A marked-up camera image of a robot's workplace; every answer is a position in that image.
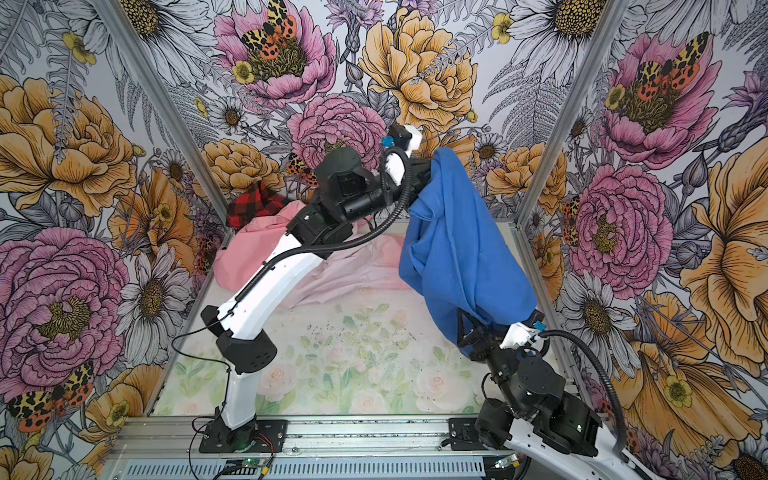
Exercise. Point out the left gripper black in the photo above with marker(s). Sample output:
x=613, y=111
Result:
x=414, y=169

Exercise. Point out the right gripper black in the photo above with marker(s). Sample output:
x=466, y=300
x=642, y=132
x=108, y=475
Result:
x=488, y=341

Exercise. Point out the blue cloth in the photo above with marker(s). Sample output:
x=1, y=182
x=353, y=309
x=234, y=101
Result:
x=456, y=258

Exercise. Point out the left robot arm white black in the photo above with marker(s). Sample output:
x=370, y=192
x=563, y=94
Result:
x=351, y=207

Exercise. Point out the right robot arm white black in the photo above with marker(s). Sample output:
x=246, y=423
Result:
x=535, y=415

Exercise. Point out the pink cloth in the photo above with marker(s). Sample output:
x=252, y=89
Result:
x=374, y=265

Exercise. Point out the red black plaid cloth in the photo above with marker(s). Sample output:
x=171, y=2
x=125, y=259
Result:
x=258, y=200

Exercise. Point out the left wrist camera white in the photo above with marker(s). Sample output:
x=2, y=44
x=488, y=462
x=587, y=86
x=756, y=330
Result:
x=398, y=145

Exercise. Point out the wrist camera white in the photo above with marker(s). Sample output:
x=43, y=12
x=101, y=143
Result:
x=398, y=145
x=519, y=335

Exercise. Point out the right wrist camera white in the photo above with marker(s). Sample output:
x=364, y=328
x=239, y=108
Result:
x=519, y=335

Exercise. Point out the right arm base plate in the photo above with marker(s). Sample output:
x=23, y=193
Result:
x=463, y=435

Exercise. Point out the aluminium front rail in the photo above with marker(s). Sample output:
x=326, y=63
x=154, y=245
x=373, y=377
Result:
x=178, y=438

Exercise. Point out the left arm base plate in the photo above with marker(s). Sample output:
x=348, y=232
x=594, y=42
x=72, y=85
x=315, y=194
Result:
x=264, y=435

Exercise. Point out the right aluminium frame post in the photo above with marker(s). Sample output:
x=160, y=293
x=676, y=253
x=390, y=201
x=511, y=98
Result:
x=606, y=31

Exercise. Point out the aluminium frame post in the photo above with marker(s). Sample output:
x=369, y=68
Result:
x=606, y=31
x=135, y=55

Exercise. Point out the white slotted cable duct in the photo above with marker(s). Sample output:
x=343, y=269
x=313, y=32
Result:
x=451, y=467

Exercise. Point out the left aluminium frame post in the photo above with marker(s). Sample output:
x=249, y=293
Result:
x=135, y=55

